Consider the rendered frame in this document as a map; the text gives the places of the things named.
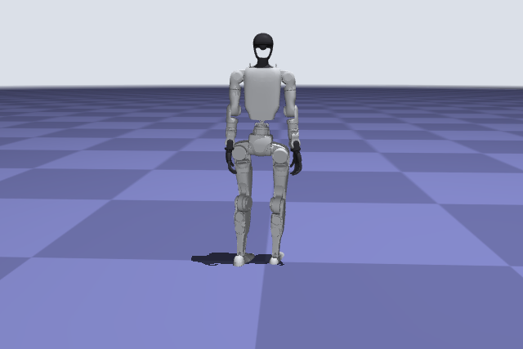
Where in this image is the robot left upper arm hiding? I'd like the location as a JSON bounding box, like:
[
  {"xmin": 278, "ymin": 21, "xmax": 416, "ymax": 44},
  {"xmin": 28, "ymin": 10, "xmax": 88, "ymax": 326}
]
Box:
[{"xmin": 229, "ymin": 69, "xmax": 245, "ymax": 116}]

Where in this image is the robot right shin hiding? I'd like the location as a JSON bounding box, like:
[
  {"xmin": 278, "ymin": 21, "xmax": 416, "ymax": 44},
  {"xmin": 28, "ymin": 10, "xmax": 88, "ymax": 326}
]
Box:
[{"xmin": 270, "ymin": 199, "xmax": 286, "ymax": 257}]

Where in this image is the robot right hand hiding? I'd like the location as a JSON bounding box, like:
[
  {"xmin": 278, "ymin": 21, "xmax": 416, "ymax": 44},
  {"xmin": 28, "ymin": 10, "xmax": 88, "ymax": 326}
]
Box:
[{"xmin": 290, "ymin": 141, "xmax": 302, "ymax": 176}]

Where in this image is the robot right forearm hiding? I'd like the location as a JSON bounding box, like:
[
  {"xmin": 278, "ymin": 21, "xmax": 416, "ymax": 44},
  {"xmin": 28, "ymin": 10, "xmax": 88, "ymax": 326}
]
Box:
[{"xmin": 287, "ymin": 105, "xmax": 301, "ymax": 149}]

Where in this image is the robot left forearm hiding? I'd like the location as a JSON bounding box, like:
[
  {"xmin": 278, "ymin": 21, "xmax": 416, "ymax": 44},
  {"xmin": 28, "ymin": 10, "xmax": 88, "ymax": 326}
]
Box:
[{"xmin": 225, "ymin": 105, "xmax": 238, "ymax": 147}]

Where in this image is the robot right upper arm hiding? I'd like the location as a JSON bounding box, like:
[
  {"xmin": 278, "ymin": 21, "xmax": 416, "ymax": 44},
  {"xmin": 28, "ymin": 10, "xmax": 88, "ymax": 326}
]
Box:
[{"xmin": 280, "ymin": 70, "xmax": 296, "ymax": 117}]

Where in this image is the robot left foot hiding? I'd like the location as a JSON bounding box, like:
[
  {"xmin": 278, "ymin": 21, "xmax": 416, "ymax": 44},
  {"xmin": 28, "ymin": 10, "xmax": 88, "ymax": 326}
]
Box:
[{"xmin": 234, "ymin": 253, "xmax": 255, "ymax": 266}]

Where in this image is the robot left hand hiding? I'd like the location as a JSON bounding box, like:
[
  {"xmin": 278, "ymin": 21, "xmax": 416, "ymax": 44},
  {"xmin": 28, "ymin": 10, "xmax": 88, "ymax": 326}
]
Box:
[{"xmin": 225, "ymin": 140, "xmax": 237, "ymax": 174}]

